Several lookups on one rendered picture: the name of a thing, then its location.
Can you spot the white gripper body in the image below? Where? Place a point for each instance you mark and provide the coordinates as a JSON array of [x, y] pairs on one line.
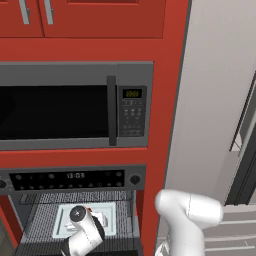
[[101, 220]]

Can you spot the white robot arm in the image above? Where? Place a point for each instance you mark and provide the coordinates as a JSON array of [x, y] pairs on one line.
[[186, 216]]

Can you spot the red cabinet housing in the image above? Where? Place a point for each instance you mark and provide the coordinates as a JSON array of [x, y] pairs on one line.
[[165, 100]]

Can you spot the grey microwave oven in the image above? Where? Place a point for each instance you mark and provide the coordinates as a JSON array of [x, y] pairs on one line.
[[76, 71]]

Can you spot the pale blue oven tray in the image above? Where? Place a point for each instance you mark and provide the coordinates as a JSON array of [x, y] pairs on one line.
[[110, 213]]

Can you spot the black microwave door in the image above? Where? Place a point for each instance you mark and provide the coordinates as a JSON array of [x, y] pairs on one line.
[[53, 111]]

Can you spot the black oven knob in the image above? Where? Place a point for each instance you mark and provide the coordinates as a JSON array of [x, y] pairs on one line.
[[135, 179], [2, 183]]

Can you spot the orange sweet potato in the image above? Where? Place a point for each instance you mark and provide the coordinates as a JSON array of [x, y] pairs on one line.
[[88, 209]]

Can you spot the red cupboard door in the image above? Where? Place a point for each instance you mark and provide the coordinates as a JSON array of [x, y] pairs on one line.
[[20, 30], [106, 20]]

